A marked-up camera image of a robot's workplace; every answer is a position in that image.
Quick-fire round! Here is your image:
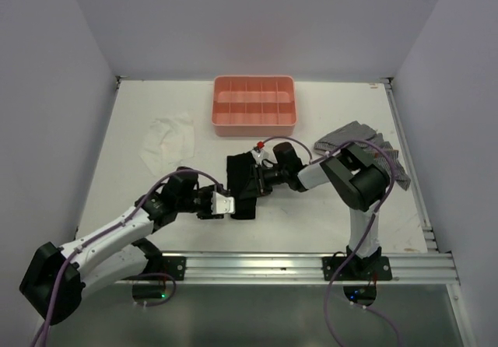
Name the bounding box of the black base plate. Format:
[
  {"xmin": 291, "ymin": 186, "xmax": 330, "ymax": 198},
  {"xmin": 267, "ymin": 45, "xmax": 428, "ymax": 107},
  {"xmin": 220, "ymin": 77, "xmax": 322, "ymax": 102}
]
[
  {"xmin": 321, "ymin": 249, "xmax": 393, "ymax": 282},
  {"xmin": 128, "ymin": 254, "xmax": 187, "ymax": 281}
]

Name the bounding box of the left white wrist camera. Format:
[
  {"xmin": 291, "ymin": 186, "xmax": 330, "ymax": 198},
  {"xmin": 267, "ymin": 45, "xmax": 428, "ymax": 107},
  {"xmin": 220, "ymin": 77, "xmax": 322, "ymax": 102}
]
[{"xmin": 211, "ymin": 191, "xmax": 235, "ymax": 215}]

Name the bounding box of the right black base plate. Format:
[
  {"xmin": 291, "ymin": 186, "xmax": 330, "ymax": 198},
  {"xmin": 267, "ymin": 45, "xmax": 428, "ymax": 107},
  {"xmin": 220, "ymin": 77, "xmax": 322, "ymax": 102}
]
[{"xmin": 321, "ymin": 249, "xmax": 393, "ymax": 282}]

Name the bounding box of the aluminium mounting rail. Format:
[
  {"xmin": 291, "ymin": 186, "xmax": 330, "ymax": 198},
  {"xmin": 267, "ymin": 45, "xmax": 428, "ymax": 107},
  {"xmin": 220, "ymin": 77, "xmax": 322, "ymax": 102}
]
[{"xmin": 48, "ymin": 251, "xmax": 460, "ymax": 285}]

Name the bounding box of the white underwear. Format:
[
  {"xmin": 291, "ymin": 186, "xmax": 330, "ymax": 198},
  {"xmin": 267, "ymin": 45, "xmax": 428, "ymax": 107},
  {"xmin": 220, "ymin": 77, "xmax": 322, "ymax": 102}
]
[{"xmin": 139, "ymin": 112, "xmax": 195, "ymax": 177}]

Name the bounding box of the purple cable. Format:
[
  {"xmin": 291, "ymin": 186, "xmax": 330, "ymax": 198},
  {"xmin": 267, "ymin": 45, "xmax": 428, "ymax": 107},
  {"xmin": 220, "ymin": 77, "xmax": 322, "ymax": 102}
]
[
  {"xmin": 29, "ymin": 170, "xmax": 230, "ymax": 347},
  {"xmin": 258, "ymin": 136, "xmax": 404, "ymax": 347}
]

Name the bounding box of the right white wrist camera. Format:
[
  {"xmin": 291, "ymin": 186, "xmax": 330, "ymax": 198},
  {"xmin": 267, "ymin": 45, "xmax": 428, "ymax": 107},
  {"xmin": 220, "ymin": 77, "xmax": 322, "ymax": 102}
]
[{"xmin": 251, "ymin": 141, "xmax": 269, "ymax": 165}]

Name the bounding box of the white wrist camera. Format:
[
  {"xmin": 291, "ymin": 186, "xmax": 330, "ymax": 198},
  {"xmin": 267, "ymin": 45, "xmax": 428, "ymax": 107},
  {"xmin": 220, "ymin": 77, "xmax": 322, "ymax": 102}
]
[
  {"xmin": 251, "ymin": 141, "xmax": 269, "ymax": 165},
  {"xmin": 211, "ymin": 191, "xmax": 235, "ymax": 215}
]

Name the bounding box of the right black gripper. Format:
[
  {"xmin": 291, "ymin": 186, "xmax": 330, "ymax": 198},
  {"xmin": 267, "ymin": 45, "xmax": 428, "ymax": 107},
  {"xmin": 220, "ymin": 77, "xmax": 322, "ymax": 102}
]
[{"xmin": 239, "ymin": 162, "xmax": 288, "ymax": 199}]

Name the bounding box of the grey striped underwear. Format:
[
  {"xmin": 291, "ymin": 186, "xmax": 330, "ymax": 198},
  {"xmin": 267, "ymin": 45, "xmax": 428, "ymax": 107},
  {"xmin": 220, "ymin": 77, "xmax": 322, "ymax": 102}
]
[{"xmin": 314, "ymin": 121, "xmax": 411, "ymax": 191}]

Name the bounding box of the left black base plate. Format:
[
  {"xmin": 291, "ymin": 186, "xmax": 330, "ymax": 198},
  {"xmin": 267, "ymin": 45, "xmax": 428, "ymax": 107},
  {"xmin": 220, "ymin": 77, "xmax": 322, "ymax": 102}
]
[{"xmin": 128, "ymin": 254, "xmax": 187, "ymax": 281}]

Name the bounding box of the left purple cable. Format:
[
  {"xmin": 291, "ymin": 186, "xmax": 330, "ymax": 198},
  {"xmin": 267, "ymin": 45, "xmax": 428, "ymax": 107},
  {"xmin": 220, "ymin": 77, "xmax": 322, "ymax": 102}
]
[{"xmin": 29, "ymin": 170, "xmax": 230, "ymax": 347}]

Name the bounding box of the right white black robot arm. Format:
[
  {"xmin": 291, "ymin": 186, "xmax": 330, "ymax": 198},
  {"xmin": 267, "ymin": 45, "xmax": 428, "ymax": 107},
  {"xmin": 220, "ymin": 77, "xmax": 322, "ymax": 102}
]
[{"xmin": 226, "ymin": 142, "xmax": 391, "ymax": 280}]

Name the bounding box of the black underwear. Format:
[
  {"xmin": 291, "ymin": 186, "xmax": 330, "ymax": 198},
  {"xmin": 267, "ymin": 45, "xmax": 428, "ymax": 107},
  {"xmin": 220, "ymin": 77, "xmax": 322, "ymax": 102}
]
[{"xmin": 226, "ymin": 152, "xmax": 256, "ymax": 220}]

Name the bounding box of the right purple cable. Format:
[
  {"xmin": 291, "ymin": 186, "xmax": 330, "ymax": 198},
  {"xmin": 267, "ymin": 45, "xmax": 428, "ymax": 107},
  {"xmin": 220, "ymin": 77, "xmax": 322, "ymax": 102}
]
[{"xmin": 258, "ymin": 136, "xmax": 404, "ymax": 347}]

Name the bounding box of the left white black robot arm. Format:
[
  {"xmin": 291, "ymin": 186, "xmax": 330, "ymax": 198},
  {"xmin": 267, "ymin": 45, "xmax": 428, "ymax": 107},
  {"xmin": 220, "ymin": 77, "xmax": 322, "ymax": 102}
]
[{"xmin": 19, "ymin": 167, "xmax": 235, "ymax": 326}]

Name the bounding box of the pink divided plastic tray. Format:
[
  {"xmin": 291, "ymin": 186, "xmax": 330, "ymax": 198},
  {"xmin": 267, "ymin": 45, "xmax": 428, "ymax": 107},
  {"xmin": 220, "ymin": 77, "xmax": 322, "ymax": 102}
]
[{"xmin": 212, "ymin": 75, "xmax": 297, "ymax": 138}]

